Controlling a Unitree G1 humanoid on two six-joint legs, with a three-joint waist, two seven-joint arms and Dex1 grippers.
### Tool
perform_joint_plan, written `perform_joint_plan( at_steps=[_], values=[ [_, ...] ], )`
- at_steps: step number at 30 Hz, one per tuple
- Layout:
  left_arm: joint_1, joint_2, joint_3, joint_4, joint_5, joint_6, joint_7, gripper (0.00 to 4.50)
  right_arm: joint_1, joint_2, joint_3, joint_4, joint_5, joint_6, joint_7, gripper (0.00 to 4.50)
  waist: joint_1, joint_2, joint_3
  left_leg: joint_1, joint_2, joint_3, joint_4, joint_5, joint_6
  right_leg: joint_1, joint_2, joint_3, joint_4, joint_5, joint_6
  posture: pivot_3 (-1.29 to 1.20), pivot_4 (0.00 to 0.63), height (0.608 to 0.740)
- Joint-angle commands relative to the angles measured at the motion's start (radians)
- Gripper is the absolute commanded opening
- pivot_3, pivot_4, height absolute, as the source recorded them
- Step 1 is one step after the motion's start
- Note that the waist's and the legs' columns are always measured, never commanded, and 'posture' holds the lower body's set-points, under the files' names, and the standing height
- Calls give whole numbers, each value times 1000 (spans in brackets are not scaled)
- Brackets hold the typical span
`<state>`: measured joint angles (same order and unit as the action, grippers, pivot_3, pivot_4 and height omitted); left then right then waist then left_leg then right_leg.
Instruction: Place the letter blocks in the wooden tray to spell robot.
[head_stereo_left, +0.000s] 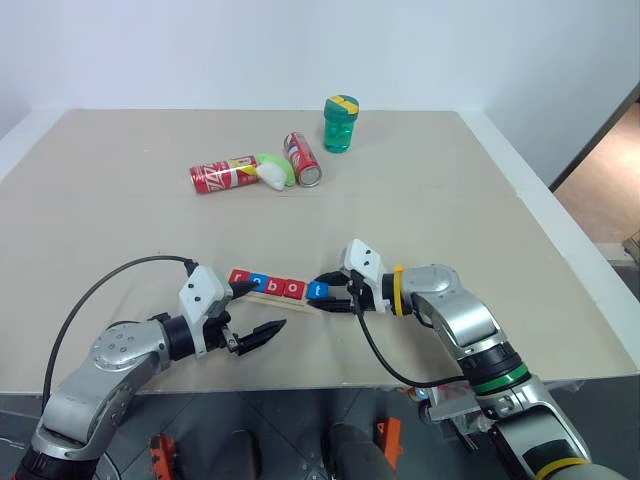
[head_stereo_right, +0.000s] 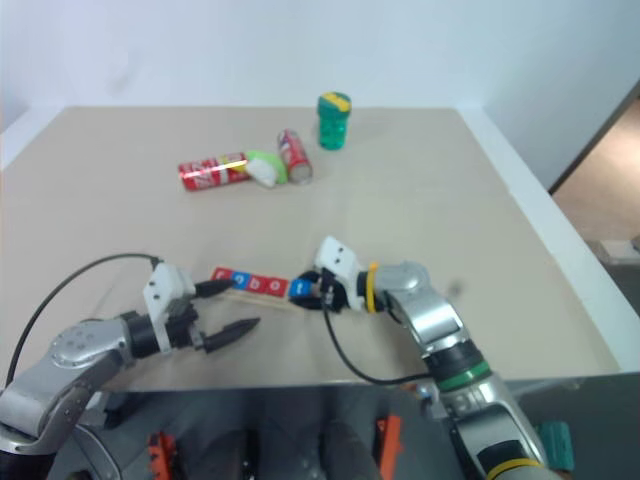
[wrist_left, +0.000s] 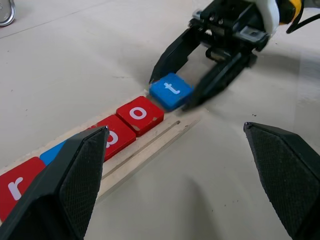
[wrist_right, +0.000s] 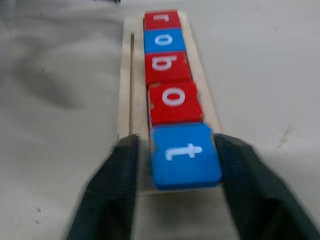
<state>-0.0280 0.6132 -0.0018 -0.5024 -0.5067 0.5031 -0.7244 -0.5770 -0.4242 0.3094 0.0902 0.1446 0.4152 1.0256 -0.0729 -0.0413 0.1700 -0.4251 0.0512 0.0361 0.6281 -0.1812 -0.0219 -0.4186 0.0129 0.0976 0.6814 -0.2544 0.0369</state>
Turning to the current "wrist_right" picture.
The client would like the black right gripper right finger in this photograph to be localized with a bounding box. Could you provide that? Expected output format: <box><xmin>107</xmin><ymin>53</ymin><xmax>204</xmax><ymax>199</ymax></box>
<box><xmin>214</xmin><ymin>133</ymin><xmax>320</xmax><ymax>240</ymax></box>

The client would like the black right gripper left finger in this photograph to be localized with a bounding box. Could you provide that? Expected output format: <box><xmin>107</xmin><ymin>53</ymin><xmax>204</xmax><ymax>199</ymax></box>
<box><xmin>65</xmin><ymin>134</ymin><xmax>141</xmax><ymax>240</ymax></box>

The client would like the blue letter t tile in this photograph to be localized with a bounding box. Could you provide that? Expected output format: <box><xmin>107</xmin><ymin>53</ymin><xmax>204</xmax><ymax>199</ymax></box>
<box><xmin>150</xmin><ymin>122</ymin><xmax>223</xmax><ymax>191</ymax></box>

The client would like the red letter o tile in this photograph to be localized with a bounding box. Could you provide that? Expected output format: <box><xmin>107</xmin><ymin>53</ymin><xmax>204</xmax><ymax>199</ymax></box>
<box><xmin>148</xmin><ymin>81</ymin><xmax>204</xmax><ymax>125</ymax></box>

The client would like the red letter b tile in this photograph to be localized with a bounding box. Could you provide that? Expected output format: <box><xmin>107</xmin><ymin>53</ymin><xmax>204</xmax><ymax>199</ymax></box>
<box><xmin>144</xmin><ymin>51</ymin><xmax>193</xmax><ymax>85</ymax></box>

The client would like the wooden letter tray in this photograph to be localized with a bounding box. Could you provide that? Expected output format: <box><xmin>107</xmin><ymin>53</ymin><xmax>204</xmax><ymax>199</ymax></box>
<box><xmin>117</xmin><ymin>9</ymin><xmax>226</xmax><ymax>195</ymax></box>

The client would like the blue letter o tile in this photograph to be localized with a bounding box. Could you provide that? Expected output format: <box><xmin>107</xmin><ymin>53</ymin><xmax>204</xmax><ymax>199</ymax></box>
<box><xmin>143</xmin><ymin>27</ymin><xmax>187</xmax><ymax>54</ymax></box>

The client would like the red letter r tile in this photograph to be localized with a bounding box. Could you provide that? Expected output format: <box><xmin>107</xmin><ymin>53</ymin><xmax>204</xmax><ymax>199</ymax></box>
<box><xmin>144</xmin><ymin>9</ymin><xmax>181</xmax><ymax>31</ymax></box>

